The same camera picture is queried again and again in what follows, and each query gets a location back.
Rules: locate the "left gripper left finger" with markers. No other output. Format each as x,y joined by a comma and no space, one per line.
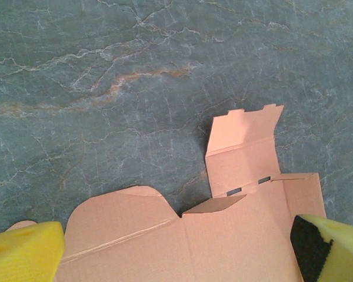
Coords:
20,252

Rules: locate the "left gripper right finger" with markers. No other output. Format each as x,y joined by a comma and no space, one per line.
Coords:
341,252

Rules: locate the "pink cardboard paper box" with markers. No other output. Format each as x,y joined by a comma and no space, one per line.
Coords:
232,235

